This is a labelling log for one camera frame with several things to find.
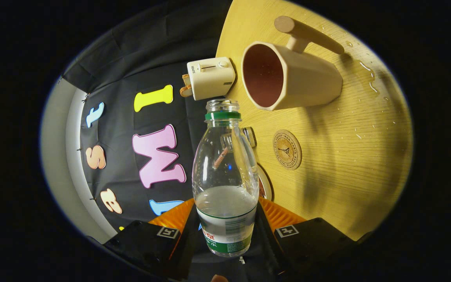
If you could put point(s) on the round wooden coaster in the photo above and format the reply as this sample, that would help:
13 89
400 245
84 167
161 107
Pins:
287 149

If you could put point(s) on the black backdrop cloth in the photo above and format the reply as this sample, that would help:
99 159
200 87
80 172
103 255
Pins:
151 47

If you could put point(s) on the wooden table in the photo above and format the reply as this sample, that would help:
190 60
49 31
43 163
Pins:
347 156

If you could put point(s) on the clear plastic juice bottle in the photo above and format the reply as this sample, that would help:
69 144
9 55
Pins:
225 172

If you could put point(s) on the white round plate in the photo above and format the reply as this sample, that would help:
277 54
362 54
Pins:
266 184

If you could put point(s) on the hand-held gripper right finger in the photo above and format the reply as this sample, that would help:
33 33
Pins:
315 243

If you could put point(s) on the bread slice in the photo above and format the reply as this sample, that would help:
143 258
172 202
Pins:
185 91

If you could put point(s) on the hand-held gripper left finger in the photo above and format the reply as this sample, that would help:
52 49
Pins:
151 244

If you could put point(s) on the small glass jar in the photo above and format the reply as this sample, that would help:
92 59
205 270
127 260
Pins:
250 136

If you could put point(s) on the white toaster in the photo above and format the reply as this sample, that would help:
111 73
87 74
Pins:
211 78

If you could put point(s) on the small pink stick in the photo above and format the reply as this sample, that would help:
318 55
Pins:
220 158

